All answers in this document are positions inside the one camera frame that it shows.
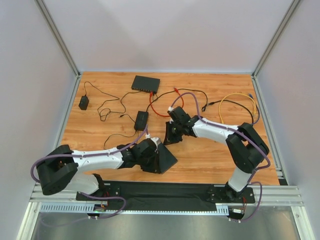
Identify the black power adapter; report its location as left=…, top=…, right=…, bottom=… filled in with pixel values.
left=78, top=95, right=89, bottom=111

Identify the black ethernet cable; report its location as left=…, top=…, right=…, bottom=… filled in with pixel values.
left=208, top=99, right=255, bottom=125

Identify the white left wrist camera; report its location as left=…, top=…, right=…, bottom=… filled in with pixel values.
left=145, top=134, right=162, bottom=147

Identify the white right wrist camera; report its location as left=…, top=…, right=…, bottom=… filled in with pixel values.
left=167, top=106, right=176, bottom=123

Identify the black cable with usb plug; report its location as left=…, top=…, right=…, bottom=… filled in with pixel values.
left=145, top=88, right=209, bottom=112

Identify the blue ethernet cable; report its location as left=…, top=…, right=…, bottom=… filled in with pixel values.
left=247, top=92, right=261, bottom=126

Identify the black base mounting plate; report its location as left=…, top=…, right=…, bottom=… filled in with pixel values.
left=76, top=180, right=256, bottom=213

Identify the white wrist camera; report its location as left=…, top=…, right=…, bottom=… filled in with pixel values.
left=145, top=134, right=162, bottom=147
left=167, top=106, right=176, bottom=123

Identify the aluminium frame post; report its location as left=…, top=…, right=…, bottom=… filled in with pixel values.
left=34, top=0, right=81, bottom=77
left=251, top=0, right=302, bottom=79

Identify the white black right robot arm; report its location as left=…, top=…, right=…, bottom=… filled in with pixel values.
left=164, top=106, right=270, bottom=193

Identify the red ethernet cable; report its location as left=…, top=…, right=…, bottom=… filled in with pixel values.
left=149, top=87, right=185, bottom=118

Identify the yellow ethernet cable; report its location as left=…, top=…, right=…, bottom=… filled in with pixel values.
left=218, top=93, right=258, bottom=124

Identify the thin black adapter cable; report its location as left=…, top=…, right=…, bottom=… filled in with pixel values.
left=83, top=80, right=140, bottom=123

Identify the black network switch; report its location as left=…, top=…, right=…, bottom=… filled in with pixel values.
left=131, top=75, right=160, bottom=93

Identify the aluminium front frame rail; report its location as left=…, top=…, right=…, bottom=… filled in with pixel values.
left=17, top=181, right=315, bottom=240

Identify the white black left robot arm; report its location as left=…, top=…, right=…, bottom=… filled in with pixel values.
left=33, top=137, right=178, bottom=196

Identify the black switch power cable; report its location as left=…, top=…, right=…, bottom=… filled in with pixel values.
left=103, top=113, right=141, bottom=151

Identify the small black box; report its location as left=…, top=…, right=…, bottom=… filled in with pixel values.
left=134, top=111, right=149, bottom=131

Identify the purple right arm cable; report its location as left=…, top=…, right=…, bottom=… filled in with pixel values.
left=169, top=92, right=272, bottom=223

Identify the left aluminium frame post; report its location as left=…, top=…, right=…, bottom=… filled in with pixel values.
left=34, top=0, right=81, bottom=77

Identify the right aluminium frame post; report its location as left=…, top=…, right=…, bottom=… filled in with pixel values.
left=251, top=0, right=302, bottom=79

